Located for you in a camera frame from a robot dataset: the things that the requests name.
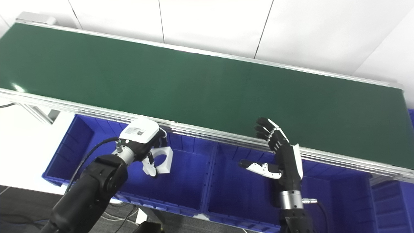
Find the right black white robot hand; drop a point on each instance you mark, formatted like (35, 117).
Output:
(289, 168)

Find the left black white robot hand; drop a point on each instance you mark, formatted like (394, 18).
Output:
(140, 132)

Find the white square part with hole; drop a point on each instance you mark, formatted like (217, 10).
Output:
(168, 161)

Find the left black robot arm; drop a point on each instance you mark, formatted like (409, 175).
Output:
(93, 191)

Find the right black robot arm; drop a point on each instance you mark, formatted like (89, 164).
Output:
(296, 216)

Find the blue plastic bin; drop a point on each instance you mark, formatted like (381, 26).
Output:
(81, 152)
(339, 200)
(394, 207)

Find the green conveyor belt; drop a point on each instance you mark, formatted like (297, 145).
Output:
(226, 139)
(210, 90)

